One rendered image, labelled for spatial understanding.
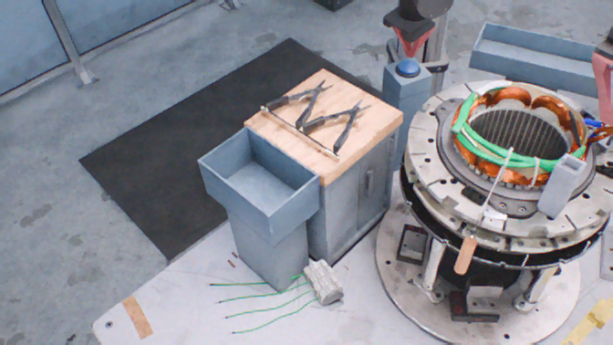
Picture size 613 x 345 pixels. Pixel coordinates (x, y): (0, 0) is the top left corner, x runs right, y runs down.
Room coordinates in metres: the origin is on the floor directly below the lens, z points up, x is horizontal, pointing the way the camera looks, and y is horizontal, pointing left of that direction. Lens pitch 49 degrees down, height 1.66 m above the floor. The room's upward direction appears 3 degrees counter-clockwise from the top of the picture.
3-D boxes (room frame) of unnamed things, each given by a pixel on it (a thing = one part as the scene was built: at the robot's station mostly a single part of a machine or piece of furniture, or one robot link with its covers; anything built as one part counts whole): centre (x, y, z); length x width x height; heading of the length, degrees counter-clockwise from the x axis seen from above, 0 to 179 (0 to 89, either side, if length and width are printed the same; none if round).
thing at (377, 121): (0.66, -0.02, 1.05); 0.20 x 0.19 x 0.02; 134
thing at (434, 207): (0.46, -0.18, 1.05); 0.09 x 0.04 x 0.01; 42
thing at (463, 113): (0.57, -0.24, 1.15); 0.15 x 0.04 x 0.02; 132
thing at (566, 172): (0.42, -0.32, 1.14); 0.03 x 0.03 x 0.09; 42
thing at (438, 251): (0.46, -0.20, 0.91); 0.02 x 0.02 x 0.21
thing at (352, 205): (0.66, -0.02, 0.91); 0.19 x 0.19 x 0.26; 44
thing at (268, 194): (0.55, 0.09, 0.92); 0.17 x 0.11 x 0.28; 44
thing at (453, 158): (0.54, -0.31, 1.05); 0.22 x 0.22 x 0.12
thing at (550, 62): (0.82, -0.46, 0.92); 0.25 x 0.11 x 0.28; 62
